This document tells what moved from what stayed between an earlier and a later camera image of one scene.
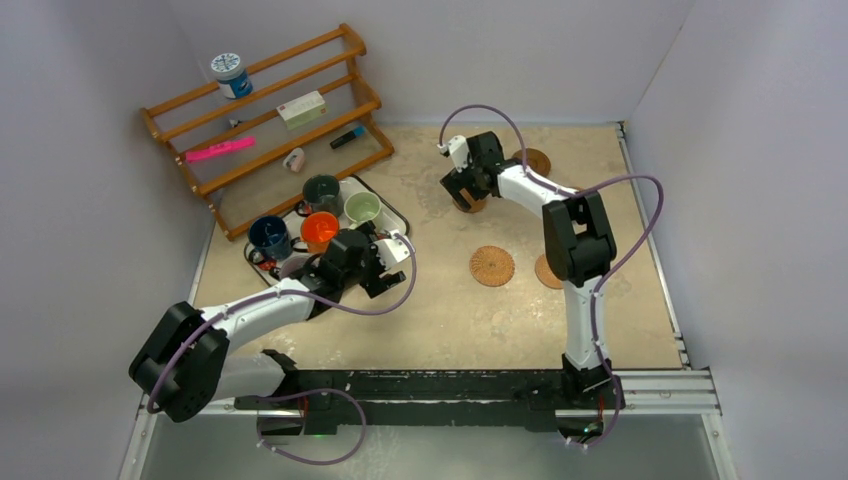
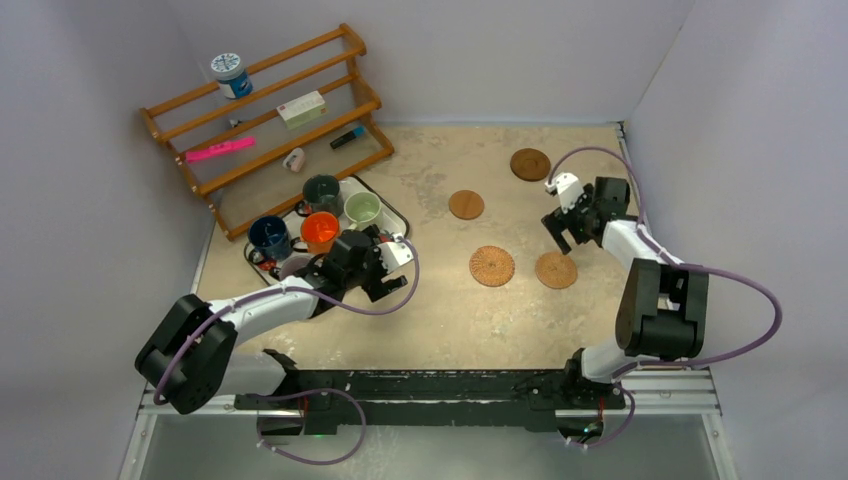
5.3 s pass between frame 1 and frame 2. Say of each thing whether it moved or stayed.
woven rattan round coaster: stayed
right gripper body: moved
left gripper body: stayed
